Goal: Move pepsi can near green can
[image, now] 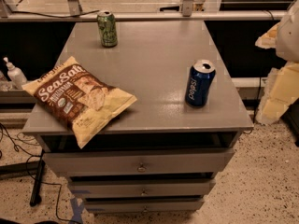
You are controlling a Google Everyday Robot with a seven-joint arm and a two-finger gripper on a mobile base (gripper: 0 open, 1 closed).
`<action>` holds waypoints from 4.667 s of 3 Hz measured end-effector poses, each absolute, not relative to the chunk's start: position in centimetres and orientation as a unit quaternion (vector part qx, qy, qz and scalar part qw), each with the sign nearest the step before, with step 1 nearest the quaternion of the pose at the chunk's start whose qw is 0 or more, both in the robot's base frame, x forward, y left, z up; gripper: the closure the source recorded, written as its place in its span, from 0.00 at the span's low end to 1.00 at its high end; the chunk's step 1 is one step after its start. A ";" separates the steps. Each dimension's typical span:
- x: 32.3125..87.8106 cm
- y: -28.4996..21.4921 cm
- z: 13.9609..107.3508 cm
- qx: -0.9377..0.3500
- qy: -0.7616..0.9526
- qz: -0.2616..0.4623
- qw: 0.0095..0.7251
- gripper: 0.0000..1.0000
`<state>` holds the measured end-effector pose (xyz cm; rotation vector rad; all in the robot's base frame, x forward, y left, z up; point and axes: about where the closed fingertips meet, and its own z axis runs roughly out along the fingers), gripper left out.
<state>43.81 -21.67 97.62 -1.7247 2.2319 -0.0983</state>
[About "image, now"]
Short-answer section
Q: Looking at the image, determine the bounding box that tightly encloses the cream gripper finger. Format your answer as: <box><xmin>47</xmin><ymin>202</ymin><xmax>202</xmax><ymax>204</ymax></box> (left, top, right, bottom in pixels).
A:
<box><xmin>256</xmin><ymin>62</ymin><xmax>299</xmax><ymax>125</ymax></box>
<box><xmin>255</xmin><ymin>23</ymin><xmax>279</xmax><ymax>49</ymax></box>

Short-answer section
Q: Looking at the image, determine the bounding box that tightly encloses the blue pepsi can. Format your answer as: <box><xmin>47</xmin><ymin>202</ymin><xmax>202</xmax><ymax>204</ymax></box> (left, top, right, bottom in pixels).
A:
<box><xmin>185</xmin><ymin>60</ymin><xmax>216</xmax><ymax>106</ymax></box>

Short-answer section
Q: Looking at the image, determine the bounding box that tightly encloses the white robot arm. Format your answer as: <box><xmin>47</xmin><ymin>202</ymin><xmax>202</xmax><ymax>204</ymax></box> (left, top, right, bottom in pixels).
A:
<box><xmin>255</xmin><ymin>0</ymin><xmax>299</xmax><ymax>125</ymax></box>

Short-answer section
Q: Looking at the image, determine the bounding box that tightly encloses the green soda can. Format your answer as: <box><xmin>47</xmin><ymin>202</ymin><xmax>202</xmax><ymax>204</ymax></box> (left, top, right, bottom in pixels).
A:
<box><xmin>97</xmin><ymin>10</ymin><xmax>118</xmax><ymax>48</ymax></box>

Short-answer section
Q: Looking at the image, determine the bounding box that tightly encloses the grey drawer cabinet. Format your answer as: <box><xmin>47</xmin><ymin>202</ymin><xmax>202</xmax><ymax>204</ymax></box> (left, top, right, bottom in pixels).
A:
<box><xmin>23</xmin><ymin>21</ymin><xmax>252</xmax><ymax>213</ymax></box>

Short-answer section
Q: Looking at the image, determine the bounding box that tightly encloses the sea salt chips bag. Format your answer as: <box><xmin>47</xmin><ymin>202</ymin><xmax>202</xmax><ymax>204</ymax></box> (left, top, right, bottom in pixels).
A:
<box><xmin>22</xmin><ymin>57</ymin><xmax>136</xmax><ymax>148</ymax></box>

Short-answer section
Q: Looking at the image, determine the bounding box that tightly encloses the white pump bottle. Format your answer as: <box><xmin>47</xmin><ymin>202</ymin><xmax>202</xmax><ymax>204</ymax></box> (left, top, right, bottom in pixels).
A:
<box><xmin>3</xmin><ymin>57</ymin><xmax>27</xmax><ymax>90</ymax></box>

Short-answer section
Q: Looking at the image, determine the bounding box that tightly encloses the black stand leg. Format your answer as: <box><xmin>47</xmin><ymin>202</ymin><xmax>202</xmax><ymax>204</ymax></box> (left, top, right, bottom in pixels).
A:
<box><xmin>29</xmin><ymin>152</ymin><xmax>45</xmax><ymax>207</ymax></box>

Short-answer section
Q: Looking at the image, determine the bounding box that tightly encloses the metal frame rail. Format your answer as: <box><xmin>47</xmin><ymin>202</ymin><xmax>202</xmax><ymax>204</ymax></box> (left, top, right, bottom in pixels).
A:
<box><xmin>1</xmin><ymin>0</ymin><xmax>287</xmax><ymax>21</ymax></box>

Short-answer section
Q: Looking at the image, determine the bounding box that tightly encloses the black floor cable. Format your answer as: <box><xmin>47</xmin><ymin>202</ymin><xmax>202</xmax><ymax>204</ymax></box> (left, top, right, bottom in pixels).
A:
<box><xmin>0</xmin><ymin>122</ymin><xmax>82</xmax><ymax>224</ymax></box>

